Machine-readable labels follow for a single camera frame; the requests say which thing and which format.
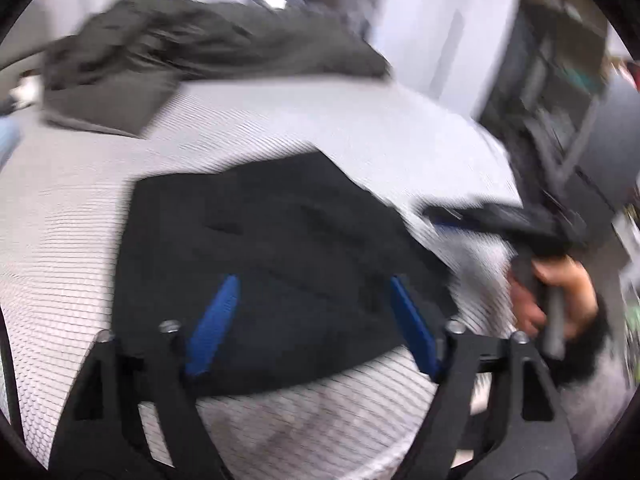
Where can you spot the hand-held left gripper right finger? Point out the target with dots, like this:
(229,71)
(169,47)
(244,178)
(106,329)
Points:
(412,320)

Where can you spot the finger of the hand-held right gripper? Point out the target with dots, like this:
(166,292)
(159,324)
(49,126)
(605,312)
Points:
(450,217)

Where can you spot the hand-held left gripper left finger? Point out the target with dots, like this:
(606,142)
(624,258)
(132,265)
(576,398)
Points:
(217,315)

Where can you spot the black pants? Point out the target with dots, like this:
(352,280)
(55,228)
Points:
(280,260)

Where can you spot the person's right forearm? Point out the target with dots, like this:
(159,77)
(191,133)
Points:
(590,390)

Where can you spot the person's right hand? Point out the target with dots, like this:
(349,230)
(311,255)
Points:
(575,290)

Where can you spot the dark grey rounded object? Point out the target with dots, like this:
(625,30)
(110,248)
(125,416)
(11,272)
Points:
(615,140)

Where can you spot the dark shelf cabinet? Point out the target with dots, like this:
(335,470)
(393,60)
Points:
(545,85)

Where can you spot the bed with patterned grey sheet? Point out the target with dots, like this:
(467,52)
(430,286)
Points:
(75,235)

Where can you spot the white wardrobe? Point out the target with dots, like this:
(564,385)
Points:
(425,20)

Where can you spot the dark grey duvet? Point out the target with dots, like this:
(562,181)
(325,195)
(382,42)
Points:
(200,45)

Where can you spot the light blue pillow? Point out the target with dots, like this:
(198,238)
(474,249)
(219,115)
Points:
(7,142)

